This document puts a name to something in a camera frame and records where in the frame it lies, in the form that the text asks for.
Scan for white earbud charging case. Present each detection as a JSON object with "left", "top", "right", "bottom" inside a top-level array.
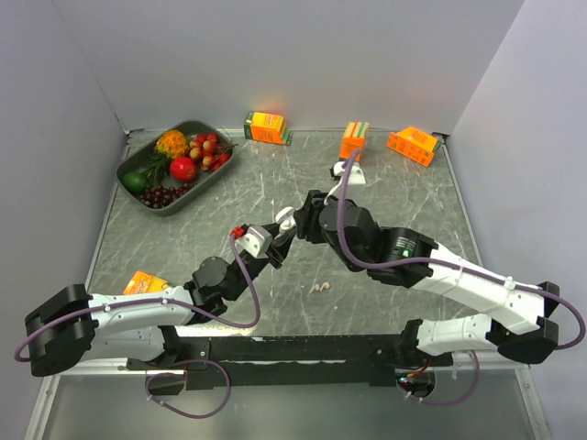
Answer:
[{"left": 275, "top": 206, "right": 295, "bottom": 233}]

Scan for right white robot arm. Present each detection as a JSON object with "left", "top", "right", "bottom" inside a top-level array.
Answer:
[{"left": 293, "top": 190, "right": 559, "bottom": 365}]

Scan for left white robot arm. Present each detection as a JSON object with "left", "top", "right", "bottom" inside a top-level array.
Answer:
[{"left": 15, "top": 220, "right": 295, "bottom": 377}]

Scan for orange sponge box back middle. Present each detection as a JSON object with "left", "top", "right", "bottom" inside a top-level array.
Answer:
[{"left": 339, "top": 121, "right": 370, "bottom": 162}]

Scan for orange sponge box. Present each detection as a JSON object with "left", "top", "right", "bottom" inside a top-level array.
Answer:
[
  {"left": 339, "top": 121, "right": 370, "bottom": 162},
  {"left": 124, "top": 270, "right": 172, "bottom": 295},
  {"left": 243, "top": 111, "right": 293, "bottom": 146},
  {"left": 386, "top": 126, "right": 441, "bottom": 167}
]

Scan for orange sponge box back left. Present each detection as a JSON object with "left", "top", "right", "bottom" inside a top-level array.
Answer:
[{"left": 243, "top": 111, "right": 293, "bottom": 146}]

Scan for orange sponge box front left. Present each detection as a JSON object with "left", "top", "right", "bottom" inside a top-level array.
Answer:
[{"left": 124, "top": 270, "right": 172, "bottom": 295}]

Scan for red lychee bunch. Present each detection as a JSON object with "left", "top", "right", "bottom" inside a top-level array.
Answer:
[{"left": 188, "top": 133, "right": 238, "bottom": 171}]

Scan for orange sponge box back right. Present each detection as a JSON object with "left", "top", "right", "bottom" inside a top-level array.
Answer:
[{"left": 386, "top": 126, "right": 441, "bottom": 167}]

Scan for red apple toy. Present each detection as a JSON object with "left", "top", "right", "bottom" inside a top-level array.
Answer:
[{"left": 170, "top": 156, "right": 197, "bottom": 182}]

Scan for dark grape bunch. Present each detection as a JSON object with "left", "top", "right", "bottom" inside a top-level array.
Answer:
[{"left": 138, "top": 183, "right": 193, "bottom": 209}]

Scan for grey fruit tray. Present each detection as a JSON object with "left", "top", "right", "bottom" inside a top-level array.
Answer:
[{"left": 116, "top": 120, "right": 234, "bottom": 217}]

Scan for orange pineapple toy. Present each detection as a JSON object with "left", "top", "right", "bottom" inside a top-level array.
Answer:
[{"left": 155, "top": 129, "right": 190, "bottom": 160}]

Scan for green lime toy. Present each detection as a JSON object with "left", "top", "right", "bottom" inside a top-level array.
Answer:
[{"left": 121, "top": 171, "right": 150, "bottom": 194}]

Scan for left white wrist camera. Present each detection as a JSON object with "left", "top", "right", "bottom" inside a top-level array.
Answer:
[{"left": 231, "top": 225, "right": 272, "bottom": 259}]

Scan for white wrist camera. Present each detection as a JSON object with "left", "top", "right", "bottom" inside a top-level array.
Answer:
[
  {"left": 327, "top": 161, "right": 366, "bottom": 204},
  {"left": 231, "top": 225, "right": 272, "bottom": 259}
]

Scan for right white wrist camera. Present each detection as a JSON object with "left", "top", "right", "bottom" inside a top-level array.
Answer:
[{"left": 327, "top": 161, "right": 366, "bottom": 204}]

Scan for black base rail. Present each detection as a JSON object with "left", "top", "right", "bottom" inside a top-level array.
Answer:
[{"left": 127, "top": 335, "right": 453, "bottom": 391}]

